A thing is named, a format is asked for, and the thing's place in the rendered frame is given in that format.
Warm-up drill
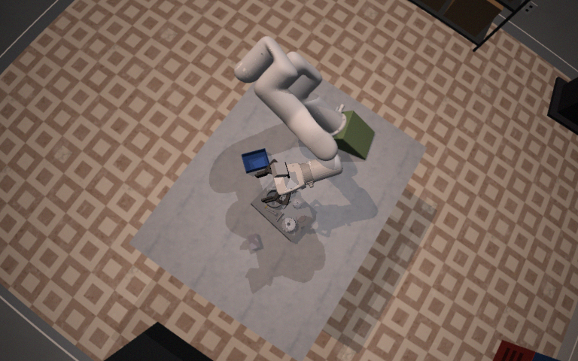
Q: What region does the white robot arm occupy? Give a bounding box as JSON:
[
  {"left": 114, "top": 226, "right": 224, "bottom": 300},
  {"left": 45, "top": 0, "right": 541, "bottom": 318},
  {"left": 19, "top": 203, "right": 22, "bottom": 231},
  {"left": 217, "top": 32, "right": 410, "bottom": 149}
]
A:
[{"left": 234, "top": 36, "right": 347, "bottom": 188}]

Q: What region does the white toothed gear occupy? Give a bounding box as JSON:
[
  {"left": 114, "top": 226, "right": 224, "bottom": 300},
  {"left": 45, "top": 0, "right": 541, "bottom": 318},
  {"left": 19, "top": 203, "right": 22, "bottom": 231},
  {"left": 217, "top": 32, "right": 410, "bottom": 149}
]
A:
[{"left": 281, "top": 217, "right": 296, "bottom": 232}]

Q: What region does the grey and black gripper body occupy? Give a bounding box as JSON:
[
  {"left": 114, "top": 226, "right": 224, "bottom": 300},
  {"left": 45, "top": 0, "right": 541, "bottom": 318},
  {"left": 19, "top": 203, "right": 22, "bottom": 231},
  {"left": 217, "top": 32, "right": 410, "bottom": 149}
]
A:
[{"left": 273, "top": 163, "right": 307, "bottom": 197}]

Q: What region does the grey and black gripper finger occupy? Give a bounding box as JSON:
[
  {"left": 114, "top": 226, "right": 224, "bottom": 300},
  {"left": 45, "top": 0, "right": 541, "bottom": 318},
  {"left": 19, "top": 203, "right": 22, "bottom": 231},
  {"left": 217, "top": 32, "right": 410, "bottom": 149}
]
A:
[
  {"left": 261, "top": 193, "right": 291, "bottom": 205},
  {"left": 255, "top": 159, "right": 278, "bottom": 178}
]

